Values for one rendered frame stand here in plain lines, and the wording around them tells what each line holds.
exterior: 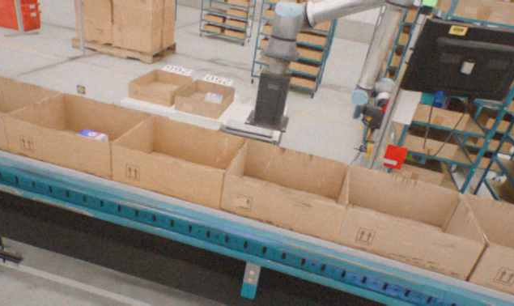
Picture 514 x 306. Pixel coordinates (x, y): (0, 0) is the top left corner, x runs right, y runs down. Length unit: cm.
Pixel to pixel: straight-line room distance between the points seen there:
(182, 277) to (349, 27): 996
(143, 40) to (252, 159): 461
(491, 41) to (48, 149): 175
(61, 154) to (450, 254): 129
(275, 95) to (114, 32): 415
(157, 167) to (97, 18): 508
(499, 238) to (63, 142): 156
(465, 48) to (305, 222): 101
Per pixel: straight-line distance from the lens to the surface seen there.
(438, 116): 249
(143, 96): 247
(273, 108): 227
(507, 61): 193
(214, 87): 265
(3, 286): 240
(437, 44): 174
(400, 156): 209
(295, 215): 120
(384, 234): 122
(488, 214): 158
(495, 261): 132
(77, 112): 174
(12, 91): 192
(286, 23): 217
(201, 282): 143
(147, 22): 585
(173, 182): 127
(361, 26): 1095
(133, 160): 130
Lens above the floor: 167
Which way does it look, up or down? 27 degrees down
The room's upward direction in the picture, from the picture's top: 10 degrees clockwise
